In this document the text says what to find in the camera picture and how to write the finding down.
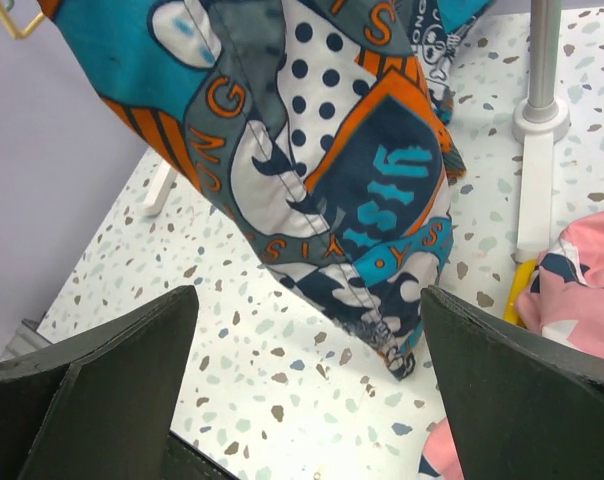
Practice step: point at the white clothes rack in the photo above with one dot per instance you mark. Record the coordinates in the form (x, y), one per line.
(539, 122)

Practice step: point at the yellow plastic bin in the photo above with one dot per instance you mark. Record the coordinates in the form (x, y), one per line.
(521, 279)

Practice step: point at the blue orange patterned shorts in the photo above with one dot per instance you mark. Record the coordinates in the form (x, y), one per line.
(319, 128)

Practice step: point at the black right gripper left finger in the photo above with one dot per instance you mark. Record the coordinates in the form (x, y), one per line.
(99, 404)

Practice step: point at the pink floral shorts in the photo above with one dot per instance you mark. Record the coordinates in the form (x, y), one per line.
(563, 302)

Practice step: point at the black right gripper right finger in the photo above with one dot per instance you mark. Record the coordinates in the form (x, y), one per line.
(519, 406)

